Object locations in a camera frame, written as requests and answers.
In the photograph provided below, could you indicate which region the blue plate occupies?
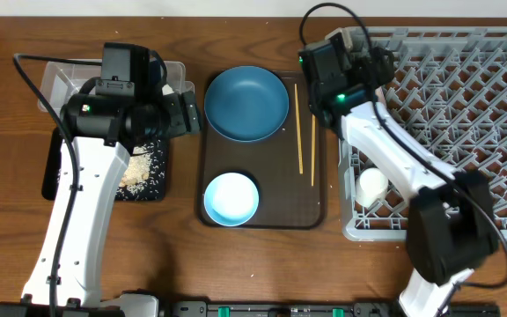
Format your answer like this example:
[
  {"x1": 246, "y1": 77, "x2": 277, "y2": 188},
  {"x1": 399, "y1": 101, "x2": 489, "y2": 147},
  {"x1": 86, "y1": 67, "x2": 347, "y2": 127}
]
[{"x1": 204, "y1": 66, "x2": 290, "y2": 143}]

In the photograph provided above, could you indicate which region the wooden chopstick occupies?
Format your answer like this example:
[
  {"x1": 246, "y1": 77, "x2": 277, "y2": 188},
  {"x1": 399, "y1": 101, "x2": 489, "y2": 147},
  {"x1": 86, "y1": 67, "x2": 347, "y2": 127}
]
[
  {"x1": 294, "y1": 83, "x2": 304, "y2": 174},
  {"x1": 311, "y1": 115, "x2": 316, "y2": 187}
]

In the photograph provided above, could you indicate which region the light blue bowl with food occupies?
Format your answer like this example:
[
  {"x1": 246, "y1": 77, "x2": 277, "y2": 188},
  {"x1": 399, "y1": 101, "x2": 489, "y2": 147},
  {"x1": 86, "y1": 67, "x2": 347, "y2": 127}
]
[{"x1": 202, "y1": 173, "x2": 260, "y2": 227}]

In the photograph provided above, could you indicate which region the white bowl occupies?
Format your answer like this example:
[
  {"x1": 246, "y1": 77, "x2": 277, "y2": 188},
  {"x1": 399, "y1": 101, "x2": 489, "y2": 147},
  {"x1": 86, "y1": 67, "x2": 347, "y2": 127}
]
[{"x1": 342, "y1": 29, "x2": 369, "y2": 55}]

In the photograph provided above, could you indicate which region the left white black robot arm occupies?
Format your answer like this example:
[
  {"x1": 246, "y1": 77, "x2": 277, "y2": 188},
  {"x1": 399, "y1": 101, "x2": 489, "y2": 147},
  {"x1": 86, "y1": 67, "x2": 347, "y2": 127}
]
[{"x1": 0, "y1": 91, "x2": 201, "y2": 316}]

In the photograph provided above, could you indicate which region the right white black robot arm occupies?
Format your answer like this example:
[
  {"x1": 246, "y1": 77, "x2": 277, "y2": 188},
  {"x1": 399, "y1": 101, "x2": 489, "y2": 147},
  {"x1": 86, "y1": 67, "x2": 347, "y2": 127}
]
[{"x1": 298, "y1": 42, "x2": 507, "y2": 316}]

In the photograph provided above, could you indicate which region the spilled rice food waste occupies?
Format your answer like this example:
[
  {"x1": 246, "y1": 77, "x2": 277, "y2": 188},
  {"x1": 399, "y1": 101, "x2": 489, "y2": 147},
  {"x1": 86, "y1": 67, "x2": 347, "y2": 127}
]
[{"x1": 115, "y1": 140, "x2": 169, "y2": 201}]

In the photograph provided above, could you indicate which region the grey dishwasher rack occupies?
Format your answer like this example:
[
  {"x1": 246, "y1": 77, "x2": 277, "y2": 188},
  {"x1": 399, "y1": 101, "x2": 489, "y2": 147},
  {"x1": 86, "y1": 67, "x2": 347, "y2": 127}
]
[{"x1": 343, "y1": 27, "x2": 507, "y2": 239}]

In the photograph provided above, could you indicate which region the black plastic tray bin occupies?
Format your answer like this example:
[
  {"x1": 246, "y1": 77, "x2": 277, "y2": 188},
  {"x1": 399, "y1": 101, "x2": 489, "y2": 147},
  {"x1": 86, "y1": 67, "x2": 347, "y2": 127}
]
[{"x1": 40, "y1": 127, "x2": 170, "y2": 203}]

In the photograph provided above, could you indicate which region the white cup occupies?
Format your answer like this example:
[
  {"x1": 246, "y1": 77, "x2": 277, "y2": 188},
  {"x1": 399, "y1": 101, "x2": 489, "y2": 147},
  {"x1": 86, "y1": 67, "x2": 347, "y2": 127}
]
[{"x1": 356, "y1": 167, "x2": 389, "y2": 208}]

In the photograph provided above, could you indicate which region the dark brown serving tray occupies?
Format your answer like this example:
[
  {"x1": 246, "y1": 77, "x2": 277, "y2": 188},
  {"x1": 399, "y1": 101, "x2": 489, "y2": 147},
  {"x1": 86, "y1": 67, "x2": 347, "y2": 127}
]
[{"x1": 196, "y1": 71, "x2": 326, "y2": 230}]

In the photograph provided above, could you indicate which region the clear plastic bin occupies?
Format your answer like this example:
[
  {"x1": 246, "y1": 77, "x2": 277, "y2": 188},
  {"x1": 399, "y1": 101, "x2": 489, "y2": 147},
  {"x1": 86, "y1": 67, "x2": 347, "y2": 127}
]
[{"x1": 40, "y1": 61, "x2": 195, "y2": 114}]

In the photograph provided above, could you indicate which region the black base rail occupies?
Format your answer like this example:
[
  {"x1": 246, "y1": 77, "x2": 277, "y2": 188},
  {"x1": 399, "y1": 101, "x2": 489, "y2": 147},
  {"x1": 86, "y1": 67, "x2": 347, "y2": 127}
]
[{"x1": 0, "y1": 293, "x2": 501, "y2": 317}]

